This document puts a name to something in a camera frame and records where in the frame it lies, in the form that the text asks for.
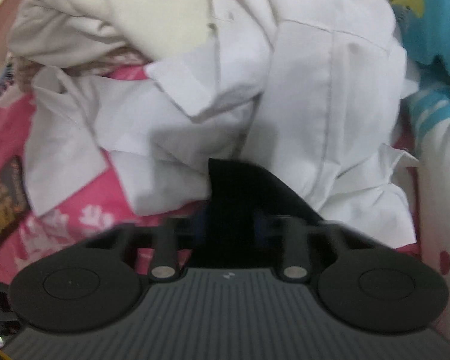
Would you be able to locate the black garment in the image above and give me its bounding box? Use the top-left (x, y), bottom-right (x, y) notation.
top-left (186, 158), bottom-right (323, 270)

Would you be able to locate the white shirt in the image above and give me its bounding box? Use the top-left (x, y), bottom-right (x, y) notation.
top-left (9, 0), bottom-right (416, 249)

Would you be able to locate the pink white blue duvet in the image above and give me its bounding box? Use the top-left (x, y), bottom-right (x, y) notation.
top-left (389, 0), bottom-right (450, 339)

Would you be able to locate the pink floral bed blanket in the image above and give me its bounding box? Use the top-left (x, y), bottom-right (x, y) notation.
top-left (0, 63), bottom-right (425, 285)

